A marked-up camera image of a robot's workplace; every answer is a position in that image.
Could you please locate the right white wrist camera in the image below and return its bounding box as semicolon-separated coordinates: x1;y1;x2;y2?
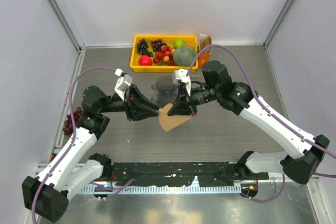
172;69;191;96

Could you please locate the green pear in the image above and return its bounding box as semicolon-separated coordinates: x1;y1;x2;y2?
173;39;185;49

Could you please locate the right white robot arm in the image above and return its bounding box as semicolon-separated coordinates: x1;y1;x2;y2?
167;60;330;185

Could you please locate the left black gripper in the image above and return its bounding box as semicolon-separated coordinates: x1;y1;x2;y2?
99;84;159;121

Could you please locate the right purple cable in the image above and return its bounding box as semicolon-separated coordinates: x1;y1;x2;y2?
186;44;336;204

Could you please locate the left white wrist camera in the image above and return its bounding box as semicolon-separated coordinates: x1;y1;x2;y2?
114;68;132;101

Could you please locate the grey transparent coffee dripper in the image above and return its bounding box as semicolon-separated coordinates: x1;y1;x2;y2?
151;75;177;97

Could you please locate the red grape bunch on table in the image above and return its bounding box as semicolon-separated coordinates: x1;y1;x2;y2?
62;107;83;136

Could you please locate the dark blue grape bunch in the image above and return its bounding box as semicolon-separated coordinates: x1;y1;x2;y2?
136;38;154;57

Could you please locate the red apple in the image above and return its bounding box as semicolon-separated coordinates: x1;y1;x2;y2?
138;55;153;66

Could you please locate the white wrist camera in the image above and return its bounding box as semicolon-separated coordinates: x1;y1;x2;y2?
114;68;132;101
172;69;191;96

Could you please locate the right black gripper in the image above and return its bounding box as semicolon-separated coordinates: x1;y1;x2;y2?
168;84;220;116

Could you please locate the brown paper coffee filter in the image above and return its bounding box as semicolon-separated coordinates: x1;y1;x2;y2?
159;103;191;132

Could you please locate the red lychee cluster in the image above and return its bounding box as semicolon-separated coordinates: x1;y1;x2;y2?
152;45;176;66

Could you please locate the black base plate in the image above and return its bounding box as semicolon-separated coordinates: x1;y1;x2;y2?
94;162;269;187

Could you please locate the grey transparent glass server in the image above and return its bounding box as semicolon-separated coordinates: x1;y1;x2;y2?
151;93;176;109

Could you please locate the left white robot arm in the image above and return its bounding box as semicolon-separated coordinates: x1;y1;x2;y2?
22;84;159;222

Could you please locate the green netted melon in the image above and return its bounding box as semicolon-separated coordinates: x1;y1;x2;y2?
173;45;196;66

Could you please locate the orange filter box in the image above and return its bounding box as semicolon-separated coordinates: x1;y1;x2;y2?
197;51;211;68

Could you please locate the yellow plastic tray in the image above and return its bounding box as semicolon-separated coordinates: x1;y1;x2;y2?
130;34;197;73

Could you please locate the dark red grape bunch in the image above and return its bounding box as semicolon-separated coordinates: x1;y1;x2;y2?
150;39;167;52

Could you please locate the slotted cable duct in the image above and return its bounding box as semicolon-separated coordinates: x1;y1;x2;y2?
81;185;242;194

